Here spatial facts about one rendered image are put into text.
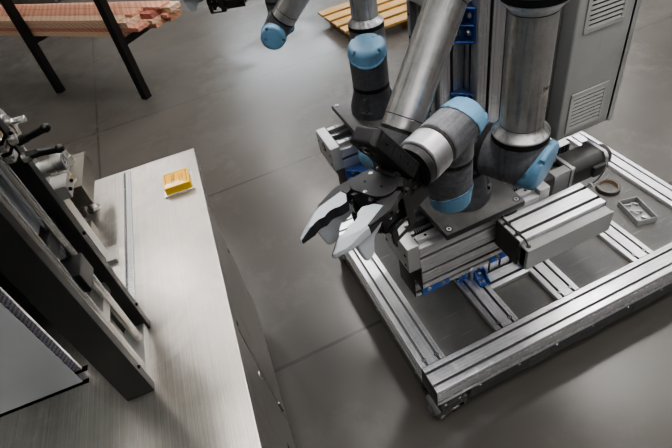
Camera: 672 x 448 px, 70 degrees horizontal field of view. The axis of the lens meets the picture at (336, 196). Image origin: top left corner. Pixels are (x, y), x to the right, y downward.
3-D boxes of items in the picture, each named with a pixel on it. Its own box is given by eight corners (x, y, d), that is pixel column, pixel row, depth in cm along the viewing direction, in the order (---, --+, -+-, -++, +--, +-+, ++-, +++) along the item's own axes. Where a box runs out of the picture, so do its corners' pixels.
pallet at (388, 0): (352, 50, 379) (350, 38, 372) (317, 21, 435) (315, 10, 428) (471, 9, 400) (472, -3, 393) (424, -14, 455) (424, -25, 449)
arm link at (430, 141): (449, 131, 69) (403, 123, 74) (432, 148, 67) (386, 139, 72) (455, 173, 73) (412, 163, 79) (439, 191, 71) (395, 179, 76)
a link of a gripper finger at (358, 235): (363, 287, 60) (393, 236, 65) (351, 253, 56) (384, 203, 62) (341, 281, 61) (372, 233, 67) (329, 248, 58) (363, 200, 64)
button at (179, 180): (192, 187, 129) (189, 180, 128) (167, 196, 128) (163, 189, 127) (190, 173, 134) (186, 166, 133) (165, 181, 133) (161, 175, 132)
